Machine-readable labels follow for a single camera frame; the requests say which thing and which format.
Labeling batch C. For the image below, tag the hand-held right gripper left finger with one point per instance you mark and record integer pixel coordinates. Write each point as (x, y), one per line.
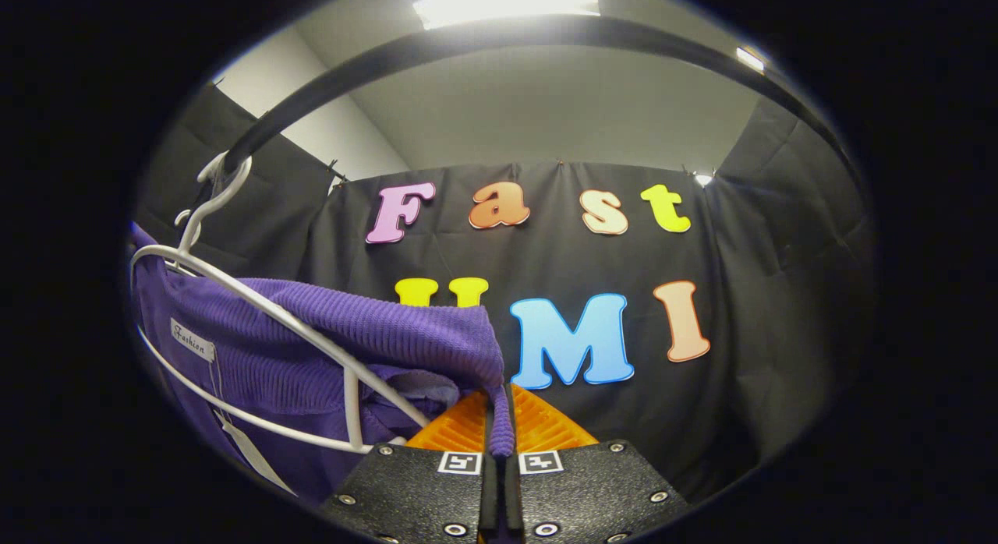
(413, 489)

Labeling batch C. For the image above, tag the purple ribbed jacket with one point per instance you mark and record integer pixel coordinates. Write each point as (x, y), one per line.
(390, 326)

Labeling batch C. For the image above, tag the black backdrop cloth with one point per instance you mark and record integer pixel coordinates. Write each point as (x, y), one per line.
(748, 294)

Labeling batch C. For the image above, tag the large ceiling light panel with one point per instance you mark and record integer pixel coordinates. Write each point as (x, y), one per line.
(507, 4)

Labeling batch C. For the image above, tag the black metal clothes rack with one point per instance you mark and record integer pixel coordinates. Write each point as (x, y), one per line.
(546, 30)

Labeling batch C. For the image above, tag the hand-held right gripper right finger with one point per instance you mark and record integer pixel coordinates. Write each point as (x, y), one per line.
(592, 489)

